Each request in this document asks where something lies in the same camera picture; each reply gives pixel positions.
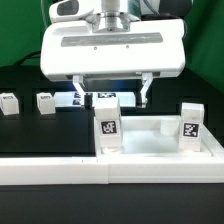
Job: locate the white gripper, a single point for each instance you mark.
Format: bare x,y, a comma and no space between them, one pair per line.
151,48

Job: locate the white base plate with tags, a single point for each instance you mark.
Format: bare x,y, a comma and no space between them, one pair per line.
72,98

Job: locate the white U-shaped obstacle fence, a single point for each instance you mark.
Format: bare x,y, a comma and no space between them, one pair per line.
81,170

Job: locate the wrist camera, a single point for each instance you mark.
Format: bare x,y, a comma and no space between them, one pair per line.
71,10

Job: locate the white square tabletop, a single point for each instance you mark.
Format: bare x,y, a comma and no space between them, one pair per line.
157,136

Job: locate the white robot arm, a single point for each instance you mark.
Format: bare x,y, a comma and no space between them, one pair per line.
116,16

